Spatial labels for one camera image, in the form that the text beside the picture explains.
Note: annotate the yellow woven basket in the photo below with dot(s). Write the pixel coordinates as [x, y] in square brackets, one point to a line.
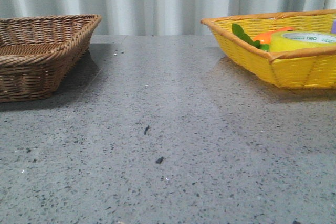
[300, 68]

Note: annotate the brown wicker basket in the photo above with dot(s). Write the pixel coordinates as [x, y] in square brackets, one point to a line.
[38, 52]

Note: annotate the purple toy object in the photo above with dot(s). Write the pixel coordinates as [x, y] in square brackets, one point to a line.
[333, 29]

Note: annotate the yellow tape roll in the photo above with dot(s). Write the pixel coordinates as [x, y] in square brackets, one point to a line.
[292, 40]

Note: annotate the orange toy carrot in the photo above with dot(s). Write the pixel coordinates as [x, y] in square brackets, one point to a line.
[261, 41]

